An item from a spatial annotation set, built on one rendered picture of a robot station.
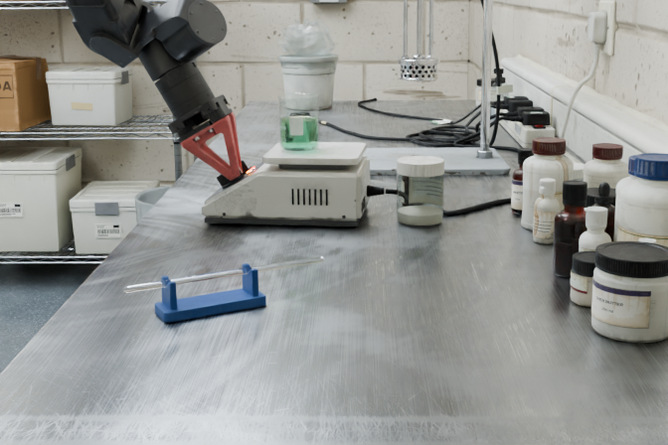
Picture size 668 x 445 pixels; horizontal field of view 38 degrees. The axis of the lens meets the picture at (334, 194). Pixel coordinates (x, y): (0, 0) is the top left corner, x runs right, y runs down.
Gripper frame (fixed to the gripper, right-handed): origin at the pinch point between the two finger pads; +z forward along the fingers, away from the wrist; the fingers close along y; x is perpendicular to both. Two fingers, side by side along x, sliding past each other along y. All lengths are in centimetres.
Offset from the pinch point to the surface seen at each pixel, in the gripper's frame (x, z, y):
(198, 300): 2.6, 6.9, -35.0
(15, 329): 115, 17, 165
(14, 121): 92, -41, 199
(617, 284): -31, 22, -43
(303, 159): -9.0, 2.8, -4.6
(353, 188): -12.6, 8.8, -5.5
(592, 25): -55, 10, 34
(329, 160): -11.7, 4.4, -4.9
